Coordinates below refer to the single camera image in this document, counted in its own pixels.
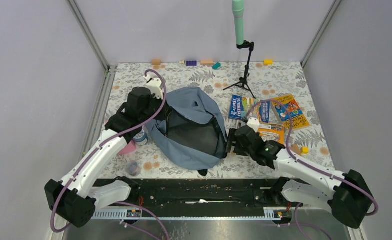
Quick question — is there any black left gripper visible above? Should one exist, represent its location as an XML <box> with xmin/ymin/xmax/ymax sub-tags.
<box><xmin>140</xmin><ymin>91</ymin><xmax>172</xmax><ymax>124</ymax></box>

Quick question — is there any blue 91-storey treehouse book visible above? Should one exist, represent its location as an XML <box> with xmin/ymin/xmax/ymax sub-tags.
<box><xmin>228</xmin><ymin>95</ymin><xmax>270</xmax><ymax>123</ymax></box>

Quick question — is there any blue grey backpack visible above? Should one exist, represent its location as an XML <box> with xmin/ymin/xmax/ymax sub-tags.
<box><xmin>145</xmin><ymin>87</ymin><xmax>227</xmax><ymax>171</ymax></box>

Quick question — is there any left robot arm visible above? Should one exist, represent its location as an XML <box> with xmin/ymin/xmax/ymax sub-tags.
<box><xmin>44</xmin><ymin>84</ymin><xmax>167</xmax><ymax>233</ymax></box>

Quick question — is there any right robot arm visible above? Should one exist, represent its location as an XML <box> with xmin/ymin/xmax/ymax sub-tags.
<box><xmin>227</xmin><ymin>125</ymin><xmax>378</xmax><ymax>229</ymax></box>

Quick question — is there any blue round cleaning gel jar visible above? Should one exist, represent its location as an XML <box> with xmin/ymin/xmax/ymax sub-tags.
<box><xmin>133</xmin><ymin>128</ymin><xmax>148</xmax><ymax>146</ymax></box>

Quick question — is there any small tan wooden block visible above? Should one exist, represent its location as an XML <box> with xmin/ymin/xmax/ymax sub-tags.
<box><xmin>151</xmin><ymin>58</ymin><xmax>161</xmax><ymax>66</ymax></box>

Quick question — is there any orange activity book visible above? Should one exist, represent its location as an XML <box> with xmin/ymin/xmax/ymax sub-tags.
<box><xmin>257</xmin><ymin>123</ymin><xmax>284</xmax><ymax>145</ymax></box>

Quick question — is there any pink transparent pencil case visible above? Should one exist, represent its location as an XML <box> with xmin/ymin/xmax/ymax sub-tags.
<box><xmin>117</xmin><ymin>140</ymin><xmax>136</xmax><ymax>156</ymax></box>

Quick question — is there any purple toy brick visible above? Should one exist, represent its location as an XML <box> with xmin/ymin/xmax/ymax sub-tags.
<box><xmin>185</xmin><ymin>60</ymin><xmax>197</xmax><ymax>67</ymax></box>

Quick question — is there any black mini tripod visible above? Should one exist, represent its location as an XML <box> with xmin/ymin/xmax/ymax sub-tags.
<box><xmin>223</xmin><ymin>40</ymin><xmax>256</xmax><ymax>99</ymax></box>

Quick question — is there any tan wooden puzzle piece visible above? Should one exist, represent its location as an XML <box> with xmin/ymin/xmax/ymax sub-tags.
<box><xmin>290</xmin><ymin>144</ymin><xmax>301</xmax><ymax>155</ymax></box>

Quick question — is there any long tan wooden block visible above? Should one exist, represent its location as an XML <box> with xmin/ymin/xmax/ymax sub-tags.
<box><xmin>200</xmin><ymin>59</ymin><xmax>214</xmax><ymax>66</ymax></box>

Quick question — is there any small clear purple jar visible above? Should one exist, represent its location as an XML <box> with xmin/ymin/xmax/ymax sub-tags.
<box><xmin>125</xmin><ymin>161</ymin><xmax>140</xmax><ymax>177</ymax></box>

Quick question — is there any yellow 130-storey treehouse book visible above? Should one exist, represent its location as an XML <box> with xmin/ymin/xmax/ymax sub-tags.
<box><xmin>271</xmin><ymin>94</ymin><xmax>310</xmax><ymax>130</ymax></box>

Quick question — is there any teal toy block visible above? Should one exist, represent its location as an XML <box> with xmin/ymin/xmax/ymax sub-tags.
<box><xmin>212</xmin><ymin>62</ymin><xmax>221</xmax><ymax>70</ymax></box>

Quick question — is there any small yellow cube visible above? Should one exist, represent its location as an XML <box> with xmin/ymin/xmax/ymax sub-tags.
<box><xmin>300</xmin><ymin>146</ymin><xmax>309</xmax><ymax>155</ymax></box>

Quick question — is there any yellow toy block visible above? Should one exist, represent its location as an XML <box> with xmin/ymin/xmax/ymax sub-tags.
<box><xmin>263</xmin><ymin>59</ymin><xmax>273</xmax><ymax>66</ymax></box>

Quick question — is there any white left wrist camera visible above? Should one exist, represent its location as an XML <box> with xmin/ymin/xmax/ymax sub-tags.
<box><xmin>144</xmin><ymin>76</ymin><xmax>164</xmax><ymax>100</ymax></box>

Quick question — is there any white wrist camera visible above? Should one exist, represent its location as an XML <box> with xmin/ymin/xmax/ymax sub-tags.
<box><xmin>144</xmin><ymin>76</ymin><xmax>164</xmax><ymax>100</ymax></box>
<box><xmin>246</xmin><ymin>117</ymin><xmax>260</xmax><ymax>132</ymax></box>

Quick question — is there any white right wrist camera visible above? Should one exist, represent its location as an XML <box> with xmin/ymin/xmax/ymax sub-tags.
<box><xmin>246</xmin><ymin>117</ymin><xmax>260</xmax><ymax>132</ymax></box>

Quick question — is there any aluminium frame rail left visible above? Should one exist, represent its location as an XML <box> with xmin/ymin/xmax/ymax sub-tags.
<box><xmin>66</xmin><ymin>0</ymin><xmax>117</xmax><ymax>157</ymax></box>

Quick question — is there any aluminium frame rail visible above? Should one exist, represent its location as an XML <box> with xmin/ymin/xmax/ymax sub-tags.
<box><xmin>66</xmin><ymin>0</ymin><xmax>117</xmax><ymax>157</ymax></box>
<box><xmin>300</xmin><ymin>0</ymin><xmax>343</xmax><ymax>68</ymax></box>

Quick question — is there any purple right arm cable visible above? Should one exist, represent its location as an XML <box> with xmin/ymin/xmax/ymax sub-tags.
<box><xmin>245</xmin><ymin>98</ymin><xmax>379</xmax><ymax>217</ymax></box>

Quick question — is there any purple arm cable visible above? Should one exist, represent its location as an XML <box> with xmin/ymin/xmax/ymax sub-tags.
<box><xmin>245</xmin><ymin>98</ymin><xmax>379</xmax><ymax>217</ymax></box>
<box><xmin>50</xmin><ymin>69</ymin><xmax>167</xmax><ymax>233</ymax></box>

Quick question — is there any white slotted cable duct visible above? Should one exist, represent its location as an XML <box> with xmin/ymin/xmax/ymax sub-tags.
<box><xmin>91</xmin><ymin>206</ymin><xmax>282</xmax><ymax>221</ymax></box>

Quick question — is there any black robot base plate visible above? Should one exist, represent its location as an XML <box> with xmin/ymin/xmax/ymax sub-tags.
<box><xmin>93</xmin><ymin>178</ymin><xmax>304</xmax><ymax>216</ymax></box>

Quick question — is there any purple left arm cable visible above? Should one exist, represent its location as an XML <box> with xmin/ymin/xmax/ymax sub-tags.
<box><xmin>50</xmin><ymin>69</ymin><xmax>167</xmax><ymax>233</ymax></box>

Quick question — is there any mint green microphone handle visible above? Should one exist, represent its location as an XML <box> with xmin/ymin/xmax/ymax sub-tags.
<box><xmin>231</xmin><ymin>0</ymin><xmax>244</xmax><ymax>46</ymax></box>

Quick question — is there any aluminium frame rail right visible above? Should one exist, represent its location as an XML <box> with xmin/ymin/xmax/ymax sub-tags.
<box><xmin>300</xmin><ymin>0</ymin><xmax>343</xmax><ymax>68</ymax></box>

